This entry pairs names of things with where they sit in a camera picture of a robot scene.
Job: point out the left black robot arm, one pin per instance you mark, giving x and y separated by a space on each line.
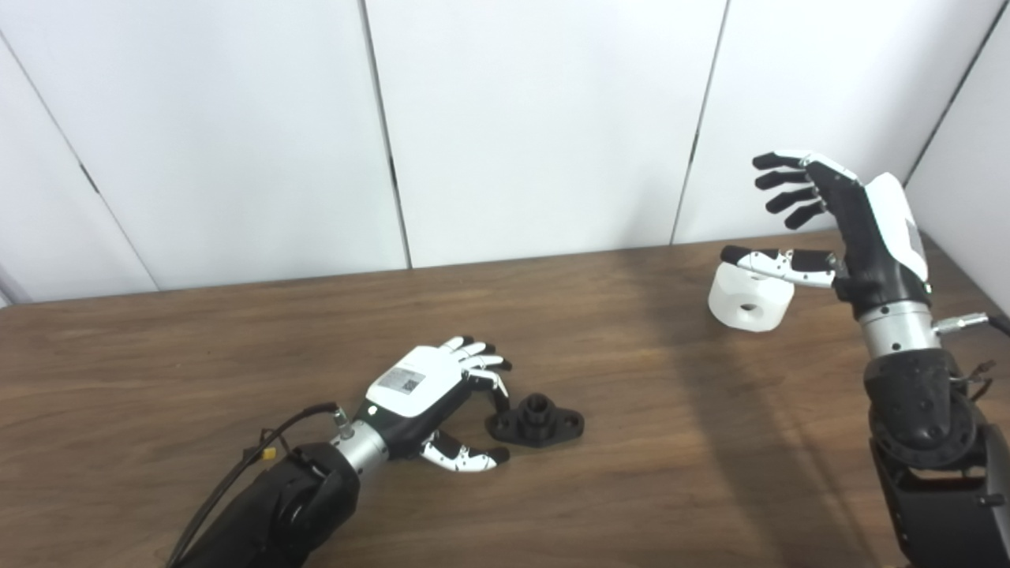
276 513

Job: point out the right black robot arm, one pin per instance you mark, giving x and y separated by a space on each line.
923 426

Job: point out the round white plastic piece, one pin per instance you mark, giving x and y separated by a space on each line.
746 304

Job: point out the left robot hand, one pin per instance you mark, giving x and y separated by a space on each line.
410 383

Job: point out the black flanged holder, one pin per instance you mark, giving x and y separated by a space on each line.
540 422

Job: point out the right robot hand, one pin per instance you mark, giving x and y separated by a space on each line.
872 244

